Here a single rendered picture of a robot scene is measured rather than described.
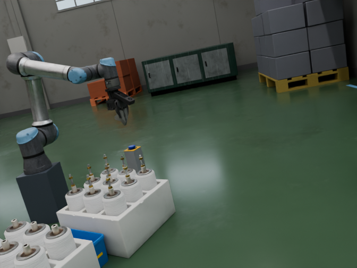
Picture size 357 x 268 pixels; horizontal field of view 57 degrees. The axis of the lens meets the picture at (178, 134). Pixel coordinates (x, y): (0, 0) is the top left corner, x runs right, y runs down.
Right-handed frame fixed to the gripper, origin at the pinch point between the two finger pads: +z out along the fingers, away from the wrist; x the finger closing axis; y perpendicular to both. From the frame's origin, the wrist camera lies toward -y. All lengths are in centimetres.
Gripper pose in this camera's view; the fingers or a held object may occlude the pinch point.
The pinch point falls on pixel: (125, 123)
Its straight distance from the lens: 181.0
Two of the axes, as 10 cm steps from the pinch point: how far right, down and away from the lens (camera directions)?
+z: 2.0, 9.5, 2.4
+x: -5.0, 3.1, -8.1
